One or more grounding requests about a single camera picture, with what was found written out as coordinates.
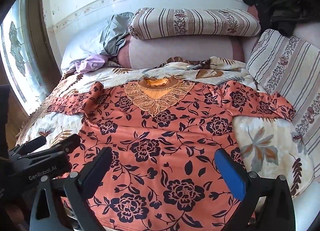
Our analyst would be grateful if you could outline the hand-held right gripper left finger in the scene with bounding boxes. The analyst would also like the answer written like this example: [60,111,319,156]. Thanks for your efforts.
[29,147,113,231]

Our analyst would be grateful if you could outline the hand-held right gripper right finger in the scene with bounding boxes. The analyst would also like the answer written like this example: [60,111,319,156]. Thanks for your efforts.
[214,148,297,231]

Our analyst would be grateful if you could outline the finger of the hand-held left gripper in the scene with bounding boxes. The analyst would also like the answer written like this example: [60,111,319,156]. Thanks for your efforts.
[7,135,47,158]
[20,134,81,165]

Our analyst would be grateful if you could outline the orange floral blouse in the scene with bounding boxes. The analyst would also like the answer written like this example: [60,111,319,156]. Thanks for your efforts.
[46,77,296,231]

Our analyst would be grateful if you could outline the black clothes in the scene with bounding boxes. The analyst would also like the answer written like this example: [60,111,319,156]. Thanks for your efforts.
[242,0,304,37]

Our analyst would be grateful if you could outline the cream leaf-print blanket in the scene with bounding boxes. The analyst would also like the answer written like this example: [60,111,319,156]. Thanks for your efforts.
[15,56,316,223]

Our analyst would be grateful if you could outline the purple cloth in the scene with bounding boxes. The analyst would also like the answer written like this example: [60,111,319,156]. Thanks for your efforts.
[74,55,108,74]

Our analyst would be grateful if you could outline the stained glass window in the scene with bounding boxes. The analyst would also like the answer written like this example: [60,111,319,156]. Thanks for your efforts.
[0,0,48,112]

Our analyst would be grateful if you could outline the grey satin pillow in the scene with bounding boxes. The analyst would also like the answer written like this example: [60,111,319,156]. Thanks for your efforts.
[61,12,135,72]

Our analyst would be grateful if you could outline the square striped floral pillow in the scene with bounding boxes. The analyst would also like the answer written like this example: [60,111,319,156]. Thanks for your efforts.
[246,28,320,169]

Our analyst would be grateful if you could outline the long striped floral pillow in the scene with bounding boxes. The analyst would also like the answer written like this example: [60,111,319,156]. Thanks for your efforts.
[128,8,262,40]

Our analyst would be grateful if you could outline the wooden window frame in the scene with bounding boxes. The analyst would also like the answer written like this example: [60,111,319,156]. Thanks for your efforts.
[25,0,63,96]

